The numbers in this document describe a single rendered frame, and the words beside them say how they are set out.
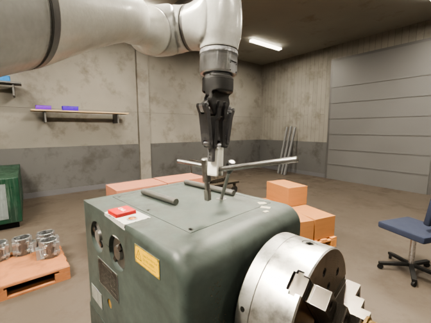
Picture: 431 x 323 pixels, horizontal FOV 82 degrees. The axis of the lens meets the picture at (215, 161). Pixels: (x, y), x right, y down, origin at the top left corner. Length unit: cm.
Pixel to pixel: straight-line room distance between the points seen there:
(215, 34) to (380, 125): 719
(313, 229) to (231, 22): 294
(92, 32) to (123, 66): 686
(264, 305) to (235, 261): 11
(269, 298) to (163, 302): 22
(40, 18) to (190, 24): 44
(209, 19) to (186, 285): 55
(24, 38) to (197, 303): 49
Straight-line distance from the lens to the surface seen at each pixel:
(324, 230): 349
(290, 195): 366
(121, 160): 694
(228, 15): 61
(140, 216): 74
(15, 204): 483
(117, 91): 696
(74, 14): 24
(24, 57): 22
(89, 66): 690
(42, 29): 22
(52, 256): 330
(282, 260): 59
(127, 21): 31
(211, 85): 58
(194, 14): 63
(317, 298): 56
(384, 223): 323
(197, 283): 54
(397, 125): 754
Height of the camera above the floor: 150
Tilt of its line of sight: 8 degrees down
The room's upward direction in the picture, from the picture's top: straight up
